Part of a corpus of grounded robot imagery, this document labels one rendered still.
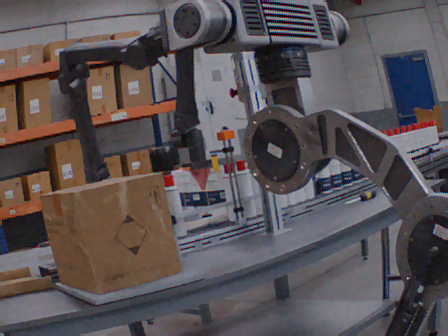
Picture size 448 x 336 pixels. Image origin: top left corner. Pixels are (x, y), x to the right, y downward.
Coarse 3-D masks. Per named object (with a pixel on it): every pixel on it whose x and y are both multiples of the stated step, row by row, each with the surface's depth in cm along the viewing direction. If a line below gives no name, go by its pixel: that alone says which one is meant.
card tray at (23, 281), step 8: (0, 272) 178; (8, 272) 180; (16, 272) 183; (24, 272) 185; (0, 280) 178; (8, 280) 179; (16, 280) 179; (24, 280) 179; (32, 280) 162; (40, 280) 164; (48, 280) 166; (0, 288) 153; (8, 288) 155; (16, 288) 157; (24, 288) 159; (32, 288) 161; (40, 288) 163; (48, 288) 165; (0, 296) 153; (8, 296) 155
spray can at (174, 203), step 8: (168, 176) 211; (168, 184) 211; (168, 192) 210; (176, 192) 211; (168, 200) 211; (176, 200) 211; (176, 208) 211; (176, 224) 211; (184, 224) 213; (176, 232) 211; (184, 232) 212
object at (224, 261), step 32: (288, 224) 232; (320, 224) 215; (352, 224) 199; (0, 256) 243; (32, 256) 235; (192, 256) 200; (224, 256) 192; (256, 256) 183; (288, 256) 180; (192, 288) 159; (0, 320) 126; (32, 320) 127; (64, 320) 133
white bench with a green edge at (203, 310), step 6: (366, 240) 476; (366, 246) 476; (366, 252) 476; (366, 258) 477; (198, 306) 355; (204, 306) 353; (180, 312) 371; (186, 312) 367; (192, 312) 362; (198, 312) 358; (204, 312) 353; (210, 312) 356; (204, 318) 354; (210, 318) 355; (204, 324) 355
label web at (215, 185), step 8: (216, 176) 252; (192, 184) 264; (208, 184) 257; (216, 184) 253; (192, 192) 264; (200, 192) 261; (208, 192) 257; (216, 192) 254; (224, 192) 250; (192, 200) 265; (200, 200) 262; (208, 200) 258; (216, 200) 255; (224, 200) 251
